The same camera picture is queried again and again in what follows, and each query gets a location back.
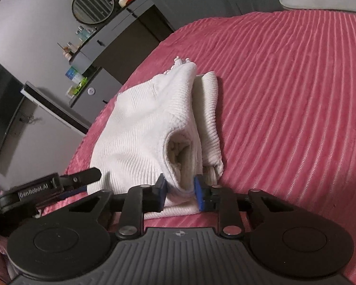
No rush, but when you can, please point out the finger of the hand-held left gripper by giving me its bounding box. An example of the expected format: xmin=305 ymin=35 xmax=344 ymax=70
xmin=58 ymin=185 xmax=89 ymax=200
xmin=59 ymin=167 xmax=102 ymax=191

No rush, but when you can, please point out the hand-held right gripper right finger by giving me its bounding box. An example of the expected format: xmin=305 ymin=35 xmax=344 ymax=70
xmin=194 ymin=176 xmax=287 ymax=240

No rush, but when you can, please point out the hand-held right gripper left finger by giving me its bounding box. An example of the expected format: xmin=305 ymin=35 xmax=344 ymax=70
xmin=67 ymin=174 xmax=168 ymax=240

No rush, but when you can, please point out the white ribbed knit sweater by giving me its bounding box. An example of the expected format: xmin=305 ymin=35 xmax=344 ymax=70
xmin=89 ymin=55 xmax=225 ymax=219

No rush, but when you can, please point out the white tower fan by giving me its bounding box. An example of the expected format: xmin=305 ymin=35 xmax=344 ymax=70
xmin=20 ymin=81 xmax=91 ymax=137

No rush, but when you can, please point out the black flat television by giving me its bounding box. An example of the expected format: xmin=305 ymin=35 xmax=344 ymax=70
xmin=0 ymin=60 xmax=24 ymax=170

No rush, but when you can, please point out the green leafy packet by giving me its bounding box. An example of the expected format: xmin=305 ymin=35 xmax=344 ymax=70
xmin=72 ymin=77 xmax=88 ymax=94

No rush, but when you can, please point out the grey bedside cabinet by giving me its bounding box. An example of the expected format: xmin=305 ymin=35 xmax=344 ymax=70
xmin=68 ymin=66 xmax=125 ymax=109

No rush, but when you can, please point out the blue and white box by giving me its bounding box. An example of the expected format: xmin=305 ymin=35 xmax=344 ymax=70
xmin=66 ymin=67 xmax=81 ymax=81

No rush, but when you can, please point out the pink ribbed bedspread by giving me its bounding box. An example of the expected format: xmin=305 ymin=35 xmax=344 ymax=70
xmin=0 ymin=10 xmax=356 ymax=285

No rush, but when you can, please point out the grey dressing table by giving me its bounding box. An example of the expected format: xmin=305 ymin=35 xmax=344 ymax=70
xmin=57 ymin=0 xmax=176 ymax=77

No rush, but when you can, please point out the round black-framed mirror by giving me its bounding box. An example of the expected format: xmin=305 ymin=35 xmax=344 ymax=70
xmin=72 ymin=0 xmax=116 ymax=25

